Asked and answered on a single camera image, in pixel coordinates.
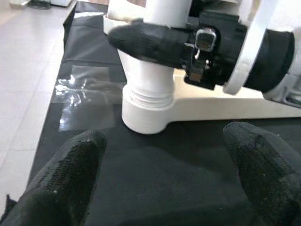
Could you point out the black tablecloth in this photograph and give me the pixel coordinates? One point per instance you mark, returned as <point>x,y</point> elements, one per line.
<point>164,176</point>

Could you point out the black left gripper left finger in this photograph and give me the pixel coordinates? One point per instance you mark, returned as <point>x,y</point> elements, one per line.
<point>58,188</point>

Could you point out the clear crumpled plastic sheet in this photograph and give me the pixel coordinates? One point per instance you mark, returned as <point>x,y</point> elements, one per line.
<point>80,94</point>

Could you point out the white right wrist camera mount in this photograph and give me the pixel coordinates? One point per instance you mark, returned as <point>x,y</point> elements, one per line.
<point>242,58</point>

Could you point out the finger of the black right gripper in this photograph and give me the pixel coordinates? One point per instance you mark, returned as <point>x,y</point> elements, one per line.
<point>150,42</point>

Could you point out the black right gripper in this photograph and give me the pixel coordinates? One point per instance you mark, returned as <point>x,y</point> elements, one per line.
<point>225,47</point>

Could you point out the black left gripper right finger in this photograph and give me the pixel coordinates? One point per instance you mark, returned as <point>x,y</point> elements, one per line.
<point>270,179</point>

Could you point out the white plastic table top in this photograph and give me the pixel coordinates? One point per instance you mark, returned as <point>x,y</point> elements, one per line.
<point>145,117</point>

